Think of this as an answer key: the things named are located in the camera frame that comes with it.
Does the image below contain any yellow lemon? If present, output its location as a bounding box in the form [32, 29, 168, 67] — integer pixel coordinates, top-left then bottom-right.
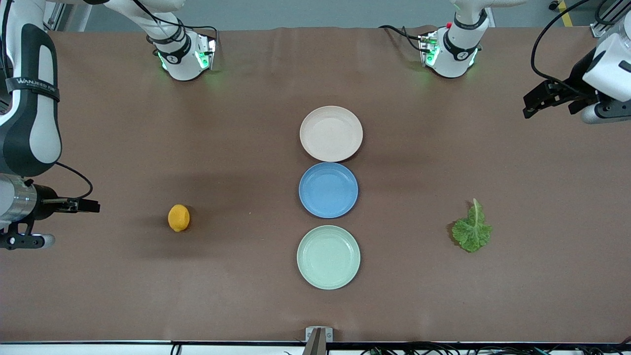
[168, 204, 190, 232]

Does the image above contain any green lettuce leaf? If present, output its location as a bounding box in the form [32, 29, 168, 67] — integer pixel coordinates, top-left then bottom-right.
[452, 199, 492, 253]

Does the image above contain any brown table cloth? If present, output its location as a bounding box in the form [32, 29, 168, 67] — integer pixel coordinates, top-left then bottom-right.
[0, 26, 631, 344]

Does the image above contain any beige round plate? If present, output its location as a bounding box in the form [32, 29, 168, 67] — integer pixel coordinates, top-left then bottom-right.
[300, 106, 363, 162]

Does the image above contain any blue round plate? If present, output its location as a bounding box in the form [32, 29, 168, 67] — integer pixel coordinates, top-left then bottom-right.
[299, 163, 359, 218]

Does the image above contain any pale green round plate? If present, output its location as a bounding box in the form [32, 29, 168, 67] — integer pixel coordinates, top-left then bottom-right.
[297, 225, 361, 290]

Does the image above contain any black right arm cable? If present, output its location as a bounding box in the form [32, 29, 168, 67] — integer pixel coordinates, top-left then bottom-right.
[53, 162, 94, 201]

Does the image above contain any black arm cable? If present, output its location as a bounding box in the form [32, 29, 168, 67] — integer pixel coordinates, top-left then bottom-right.
[530, 0, 595, 97]
[53, 162, 94, 201]

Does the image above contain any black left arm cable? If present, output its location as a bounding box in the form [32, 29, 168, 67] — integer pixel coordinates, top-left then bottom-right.
[530, 0, 595, 97]

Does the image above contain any aluminium frame profile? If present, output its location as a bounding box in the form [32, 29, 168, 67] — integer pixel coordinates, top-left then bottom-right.
[43, 0, 67, 31]
[591, 0, 623, 38]

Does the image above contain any white table edge rail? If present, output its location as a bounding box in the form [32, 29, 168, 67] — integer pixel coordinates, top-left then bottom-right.
[0, 341, 631, 355]

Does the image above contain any black left base cable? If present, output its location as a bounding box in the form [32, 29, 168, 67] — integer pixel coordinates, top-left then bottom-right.
[379, 25, 425, 52]

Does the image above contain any black base cable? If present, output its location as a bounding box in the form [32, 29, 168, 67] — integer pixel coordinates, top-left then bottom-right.
[131, 0, 220, 47]
[379, 25, 425, 52]

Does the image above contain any black right base cable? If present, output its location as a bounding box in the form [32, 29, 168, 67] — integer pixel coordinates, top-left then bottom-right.
[131, 0, 220, 47]

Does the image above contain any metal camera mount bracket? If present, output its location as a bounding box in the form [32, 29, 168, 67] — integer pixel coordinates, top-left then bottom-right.
[305, 327, 333, 355]

